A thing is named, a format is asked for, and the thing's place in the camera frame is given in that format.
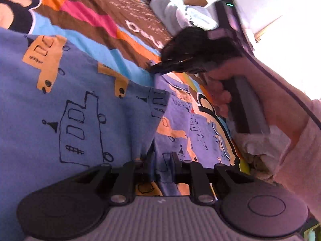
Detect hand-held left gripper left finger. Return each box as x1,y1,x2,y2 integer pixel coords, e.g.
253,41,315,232
74,153,157,204

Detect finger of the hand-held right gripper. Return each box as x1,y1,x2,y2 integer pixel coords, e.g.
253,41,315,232
150,57,201,75

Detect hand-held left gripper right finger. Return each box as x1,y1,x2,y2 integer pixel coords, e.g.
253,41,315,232
171,152,254,204

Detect blue truck print pants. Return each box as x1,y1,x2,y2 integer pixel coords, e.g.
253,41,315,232
0,28,237,241

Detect person's right forearm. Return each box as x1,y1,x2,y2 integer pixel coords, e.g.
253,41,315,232
273,98,321,221

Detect person's right hand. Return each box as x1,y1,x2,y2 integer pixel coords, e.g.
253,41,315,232
206,56,301,141

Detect pale blue cloth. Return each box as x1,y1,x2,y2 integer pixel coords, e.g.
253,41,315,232
149,0,218,37

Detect white crumpled cloth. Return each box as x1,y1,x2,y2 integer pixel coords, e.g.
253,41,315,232
233,126,291,181

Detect colourful printed blanket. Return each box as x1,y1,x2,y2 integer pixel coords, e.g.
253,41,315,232
0,0,251,176

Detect black cable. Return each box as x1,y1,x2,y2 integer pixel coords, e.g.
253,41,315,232
248,53,321,128

